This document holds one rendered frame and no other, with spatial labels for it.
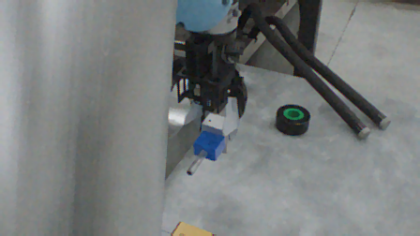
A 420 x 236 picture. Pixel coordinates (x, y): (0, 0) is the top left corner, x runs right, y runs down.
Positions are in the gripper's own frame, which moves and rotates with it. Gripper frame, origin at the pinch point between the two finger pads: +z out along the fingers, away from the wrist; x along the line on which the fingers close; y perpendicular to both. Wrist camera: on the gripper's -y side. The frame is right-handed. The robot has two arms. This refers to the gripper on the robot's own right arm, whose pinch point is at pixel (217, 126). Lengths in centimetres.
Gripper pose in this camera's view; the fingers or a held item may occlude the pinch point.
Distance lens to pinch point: 73.3
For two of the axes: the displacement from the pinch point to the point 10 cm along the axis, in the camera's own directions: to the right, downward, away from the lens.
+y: -4.3, 5.4, -7.2
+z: 0.0, 8.0, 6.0
